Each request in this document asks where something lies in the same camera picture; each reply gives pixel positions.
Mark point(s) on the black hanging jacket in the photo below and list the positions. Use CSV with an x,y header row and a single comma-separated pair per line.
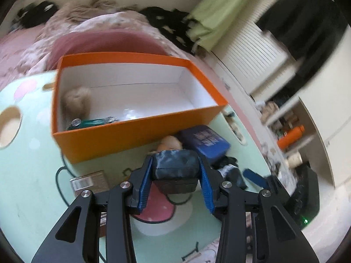
x,y
307,19

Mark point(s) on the blue printed box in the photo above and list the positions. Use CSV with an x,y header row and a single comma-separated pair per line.
x,y
205,142

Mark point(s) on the orange cardboard box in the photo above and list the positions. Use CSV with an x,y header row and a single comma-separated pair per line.
x,y
109,145

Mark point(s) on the green pen with cap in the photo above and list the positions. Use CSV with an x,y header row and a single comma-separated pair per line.
x,y
93,122

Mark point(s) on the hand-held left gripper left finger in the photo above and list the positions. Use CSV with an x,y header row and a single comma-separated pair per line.
x,y
144,186

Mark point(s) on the pink bed sheet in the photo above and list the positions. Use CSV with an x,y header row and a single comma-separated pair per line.
x,y
13,43

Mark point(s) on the clear plastic packet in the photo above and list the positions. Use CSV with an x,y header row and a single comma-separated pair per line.
x,y
131,115

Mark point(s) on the orange bottle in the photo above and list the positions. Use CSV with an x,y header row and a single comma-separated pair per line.
x,y
290,138

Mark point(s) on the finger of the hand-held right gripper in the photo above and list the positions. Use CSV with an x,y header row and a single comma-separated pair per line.
x,y
253,176

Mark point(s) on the black striped clothes pile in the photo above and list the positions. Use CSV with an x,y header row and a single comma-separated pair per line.
x,y
35,12

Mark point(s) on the brown card box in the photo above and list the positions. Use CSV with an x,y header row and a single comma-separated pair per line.
x,y
90,182

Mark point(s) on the beige cloth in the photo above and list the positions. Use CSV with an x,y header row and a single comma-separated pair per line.
x,y
270,109

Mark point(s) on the green curtain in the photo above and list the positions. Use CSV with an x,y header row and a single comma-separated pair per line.
x,y
219,13

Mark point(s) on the white slatted door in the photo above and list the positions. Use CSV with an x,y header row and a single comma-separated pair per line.
x,y
252,52

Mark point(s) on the white cup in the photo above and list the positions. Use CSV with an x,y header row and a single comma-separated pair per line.
x,y
293,159

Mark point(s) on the fluffy beige plush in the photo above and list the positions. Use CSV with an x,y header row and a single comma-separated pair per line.
x,y
76,98

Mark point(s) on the dark blue pouch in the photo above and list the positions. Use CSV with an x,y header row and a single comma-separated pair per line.
x,y
175,167

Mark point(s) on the pink floral blanket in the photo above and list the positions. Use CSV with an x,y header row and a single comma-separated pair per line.
x,y
109,22

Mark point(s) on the black clothes with white prints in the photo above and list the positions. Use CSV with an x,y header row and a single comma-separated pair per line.
x,y
170,24

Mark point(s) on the small beige plush toy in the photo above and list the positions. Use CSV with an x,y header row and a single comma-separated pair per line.
x,y
170,142

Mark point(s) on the mint green cartoon desktop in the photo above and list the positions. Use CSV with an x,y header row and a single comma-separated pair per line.
x,y
33,183

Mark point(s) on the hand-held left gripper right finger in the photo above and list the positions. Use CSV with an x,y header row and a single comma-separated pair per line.
x,y
206,189

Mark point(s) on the white wardrobe shelf unit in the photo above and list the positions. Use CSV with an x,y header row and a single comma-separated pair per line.
x,y
323,142

